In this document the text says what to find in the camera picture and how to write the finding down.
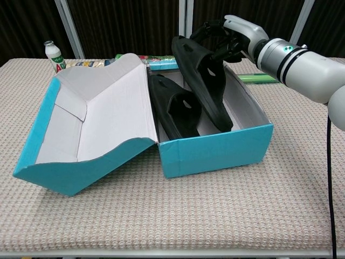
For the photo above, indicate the green chips can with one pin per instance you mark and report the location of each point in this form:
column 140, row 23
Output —
column 159, row 58

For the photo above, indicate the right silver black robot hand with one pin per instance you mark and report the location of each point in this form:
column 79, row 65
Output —
column 248, row 31

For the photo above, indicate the black rubber slipper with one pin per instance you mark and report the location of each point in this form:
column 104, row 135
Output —
column 183, row 121
column 210, row 89

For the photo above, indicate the beige woven table cloth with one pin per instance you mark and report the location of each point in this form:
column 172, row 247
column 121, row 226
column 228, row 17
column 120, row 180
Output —
column 161, row 215

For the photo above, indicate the light blue cardboard shoe box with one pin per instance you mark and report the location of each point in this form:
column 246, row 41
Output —
column 215, row 156

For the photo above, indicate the small white milk drink bottle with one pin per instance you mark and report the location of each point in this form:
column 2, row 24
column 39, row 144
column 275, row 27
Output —
column 54, row 58

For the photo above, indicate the dark pleated curtain panel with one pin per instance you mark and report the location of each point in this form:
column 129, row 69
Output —
column 328, row 24
column 124, row 24
column 210, row 10
column 27, row 24

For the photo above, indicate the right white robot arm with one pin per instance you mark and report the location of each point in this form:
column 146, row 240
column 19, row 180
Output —
column 304, row 67

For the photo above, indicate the grey metal frame post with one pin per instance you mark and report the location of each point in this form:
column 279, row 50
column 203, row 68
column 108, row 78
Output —
column 186, row 16
column 70, row 29
column 302, row 19

